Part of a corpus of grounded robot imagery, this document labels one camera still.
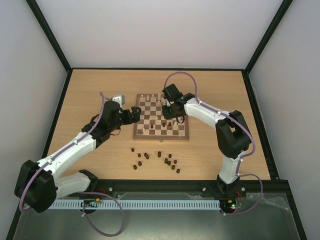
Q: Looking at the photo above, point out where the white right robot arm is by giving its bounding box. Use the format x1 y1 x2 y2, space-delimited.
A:
162 90 253 196

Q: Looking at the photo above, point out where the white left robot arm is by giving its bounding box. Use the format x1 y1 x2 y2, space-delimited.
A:
14 99 141 213

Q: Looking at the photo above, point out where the wooden chess board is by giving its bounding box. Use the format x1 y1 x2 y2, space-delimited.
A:
133 93 190 142

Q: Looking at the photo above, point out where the white king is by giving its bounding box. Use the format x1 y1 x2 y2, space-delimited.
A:
157 92 162 101

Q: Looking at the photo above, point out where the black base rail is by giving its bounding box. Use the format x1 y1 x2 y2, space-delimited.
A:
96 179 293 199

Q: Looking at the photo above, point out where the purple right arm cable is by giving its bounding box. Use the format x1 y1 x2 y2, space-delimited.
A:
163 71 265 216

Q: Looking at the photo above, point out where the light blue cable duct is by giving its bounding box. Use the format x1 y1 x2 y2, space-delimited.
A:
49 199 221 211

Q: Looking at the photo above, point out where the black frame post left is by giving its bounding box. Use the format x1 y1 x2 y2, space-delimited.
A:
26 0 72 73

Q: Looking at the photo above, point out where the black frame post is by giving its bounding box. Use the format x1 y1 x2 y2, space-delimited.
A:
26 0 72 73
244 0 293 73

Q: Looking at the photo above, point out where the black frame post right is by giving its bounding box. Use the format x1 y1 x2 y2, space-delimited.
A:
244 0 293 73

